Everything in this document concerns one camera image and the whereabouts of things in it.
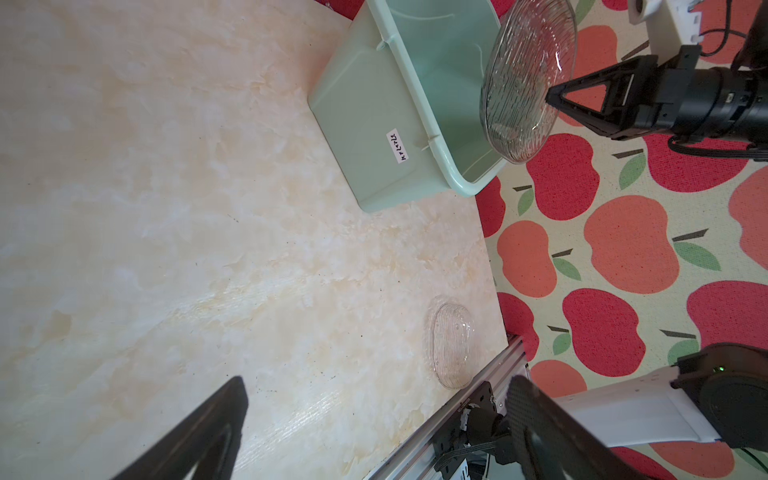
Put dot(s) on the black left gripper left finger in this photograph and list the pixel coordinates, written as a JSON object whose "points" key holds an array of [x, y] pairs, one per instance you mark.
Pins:
{"points": [[204, 445]]}

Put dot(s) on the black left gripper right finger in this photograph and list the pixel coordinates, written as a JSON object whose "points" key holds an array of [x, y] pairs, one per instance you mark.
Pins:
{"points": [[550, 444]]}

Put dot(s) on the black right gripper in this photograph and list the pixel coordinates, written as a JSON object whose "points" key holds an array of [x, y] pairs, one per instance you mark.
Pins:
{"points": [[678, 99]]}

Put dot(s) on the grey glass plate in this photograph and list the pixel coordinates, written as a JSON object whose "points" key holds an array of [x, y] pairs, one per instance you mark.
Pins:
{"points": [[535, 49]]}

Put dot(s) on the clear glass plate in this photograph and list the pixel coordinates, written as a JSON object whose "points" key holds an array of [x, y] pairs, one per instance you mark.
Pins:
{"points": [[449, 334]]}

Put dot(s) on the mint green plastic bin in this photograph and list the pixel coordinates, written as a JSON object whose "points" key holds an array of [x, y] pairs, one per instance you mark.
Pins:
{"points": [[418, 67]]}

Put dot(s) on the white bin label sticker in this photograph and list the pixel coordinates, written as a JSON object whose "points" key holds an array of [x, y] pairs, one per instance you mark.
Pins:
{"points": [[397, 146]]}

